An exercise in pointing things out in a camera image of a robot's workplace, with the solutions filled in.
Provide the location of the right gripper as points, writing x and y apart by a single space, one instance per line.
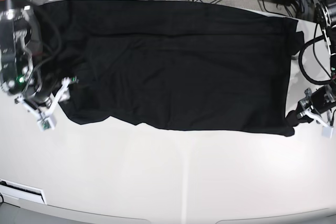
41 86

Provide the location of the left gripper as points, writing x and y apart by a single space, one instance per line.
321 100

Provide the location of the black t-shirt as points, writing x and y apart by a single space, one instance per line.
173 65

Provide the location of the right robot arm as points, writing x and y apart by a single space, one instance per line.
29 40

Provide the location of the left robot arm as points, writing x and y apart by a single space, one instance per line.
324 30

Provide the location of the white box at table edge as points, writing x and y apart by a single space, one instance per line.
24 192

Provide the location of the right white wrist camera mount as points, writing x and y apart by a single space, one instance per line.
43 112

